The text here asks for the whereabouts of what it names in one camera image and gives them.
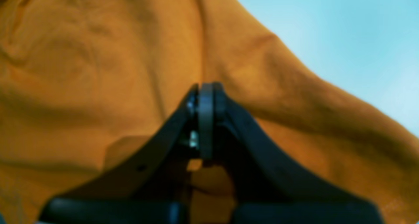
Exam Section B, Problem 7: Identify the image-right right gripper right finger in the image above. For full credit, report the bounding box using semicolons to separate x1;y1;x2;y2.
198;83;383;224

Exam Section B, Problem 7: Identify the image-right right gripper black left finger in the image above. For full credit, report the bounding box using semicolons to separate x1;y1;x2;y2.
39;84;199;224

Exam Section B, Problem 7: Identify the orange t-shirt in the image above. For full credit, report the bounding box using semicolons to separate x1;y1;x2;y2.
0;0;418;224

